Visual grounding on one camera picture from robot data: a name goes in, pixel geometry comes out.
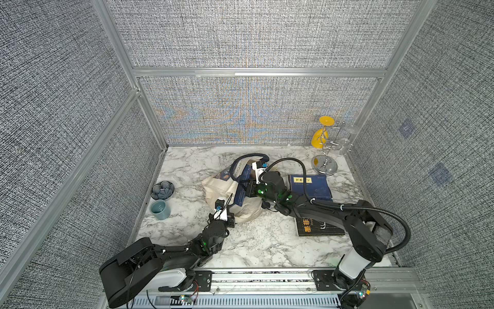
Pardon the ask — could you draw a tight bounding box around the aluminium front rail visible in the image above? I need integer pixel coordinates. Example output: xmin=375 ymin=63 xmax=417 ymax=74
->
xmin=120 ymin=267 xmax=433 ymax=308

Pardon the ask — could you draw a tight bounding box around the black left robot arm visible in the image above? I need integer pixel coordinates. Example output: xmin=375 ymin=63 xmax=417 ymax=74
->
xmin=99 ymin=210 xmax=235 ymax=308

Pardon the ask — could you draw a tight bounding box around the clear wine glass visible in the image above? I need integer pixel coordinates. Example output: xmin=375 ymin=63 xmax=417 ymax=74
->
xmin=337 ymin=122 xmax=361 ymax=155

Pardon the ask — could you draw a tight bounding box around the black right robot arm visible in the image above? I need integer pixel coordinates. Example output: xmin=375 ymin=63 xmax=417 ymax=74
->
xmin=246 ymin=171 xmax=411 ymax=291

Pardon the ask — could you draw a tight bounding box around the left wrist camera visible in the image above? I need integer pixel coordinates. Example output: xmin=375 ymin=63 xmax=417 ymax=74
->
xmin=213 ymin=199 xmax=228 ymax=222

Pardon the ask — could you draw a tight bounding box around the yellow wine glass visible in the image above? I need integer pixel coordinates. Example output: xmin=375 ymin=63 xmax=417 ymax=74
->
xmin=311 ymin=116 xmax=335 ymax=149

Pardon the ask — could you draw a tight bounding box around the black cover book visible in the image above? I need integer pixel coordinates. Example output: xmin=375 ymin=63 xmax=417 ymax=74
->
xmin=295 ymin=218 xmax=345 ymax=237

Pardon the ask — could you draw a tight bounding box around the cream canvas tote bag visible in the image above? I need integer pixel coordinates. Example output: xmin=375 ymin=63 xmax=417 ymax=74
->
xmin=201 ymin=153 xmax=270 ymax=224

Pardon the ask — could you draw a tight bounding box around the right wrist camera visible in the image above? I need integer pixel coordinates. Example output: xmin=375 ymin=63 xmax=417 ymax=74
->
xmin=252 ymin=161 xmax=268 ymax=184

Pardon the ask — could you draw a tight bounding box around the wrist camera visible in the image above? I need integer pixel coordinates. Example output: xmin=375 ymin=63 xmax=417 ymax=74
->
xmin=213 ymin=199 xmax=228 ymax=222
xmin=252 ymin=161 xmax=268 ymax=184

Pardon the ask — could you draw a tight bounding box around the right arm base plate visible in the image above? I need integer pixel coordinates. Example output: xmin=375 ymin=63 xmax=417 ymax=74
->
xmin=311 ymin=270 xmax=347 ymax=292

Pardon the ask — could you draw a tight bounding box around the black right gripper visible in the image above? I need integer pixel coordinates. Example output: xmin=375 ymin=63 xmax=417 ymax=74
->
xmin=239 ymin=178 xmax=280 ymax=207

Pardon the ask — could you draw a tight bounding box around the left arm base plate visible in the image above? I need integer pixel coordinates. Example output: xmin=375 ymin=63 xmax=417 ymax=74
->
xmin=158 ymin=270 xmax=213 ymax=293

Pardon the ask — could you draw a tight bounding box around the black corrugated cable hose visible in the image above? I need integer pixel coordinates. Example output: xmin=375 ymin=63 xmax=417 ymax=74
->
xmin=258 ymin=157 xmax=412 ymax=306

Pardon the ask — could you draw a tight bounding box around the dark flower shaped dish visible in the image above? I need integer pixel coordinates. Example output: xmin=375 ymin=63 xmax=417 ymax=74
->
xmin=151 ymin=181 xmax=175 ymax=200

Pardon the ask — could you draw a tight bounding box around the blue book yellow label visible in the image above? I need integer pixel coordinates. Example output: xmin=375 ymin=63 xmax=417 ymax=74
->
xmin=288 ymin=175 xmax=333 ymax=201

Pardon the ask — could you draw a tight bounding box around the teal ceramic cup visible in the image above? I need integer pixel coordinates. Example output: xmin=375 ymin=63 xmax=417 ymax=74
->
xmin=149 ymin=200 xmax=171 ymax=220

